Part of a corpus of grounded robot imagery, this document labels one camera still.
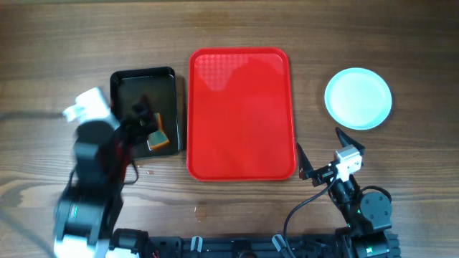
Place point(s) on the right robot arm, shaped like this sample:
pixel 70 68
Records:
pixel 367 211

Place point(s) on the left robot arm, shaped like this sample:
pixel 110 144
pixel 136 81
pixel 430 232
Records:
pixel 90 204

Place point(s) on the red plastic tray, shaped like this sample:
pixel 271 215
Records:
pixel 240 124

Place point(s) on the green orange sponge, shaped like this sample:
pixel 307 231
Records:
pixel 158 139

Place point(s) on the black rectangular water tray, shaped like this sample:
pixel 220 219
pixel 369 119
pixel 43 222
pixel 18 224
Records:
pixel 158 85

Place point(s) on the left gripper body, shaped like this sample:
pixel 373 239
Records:
pixel 134 132

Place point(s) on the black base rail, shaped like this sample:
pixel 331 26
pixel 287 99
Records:
pixel 135 243

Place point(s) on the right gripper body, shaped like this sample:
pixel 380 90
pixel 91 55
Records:
pixel 325 174

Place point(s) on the pale blue plate top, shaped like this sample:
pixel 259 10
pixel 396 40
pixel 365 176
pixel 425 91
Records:
pixel 358 98

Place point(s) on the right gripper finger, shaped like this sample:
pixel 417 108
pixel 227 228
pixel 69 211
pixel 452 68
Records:
pixel 305 168
pixel 346 140

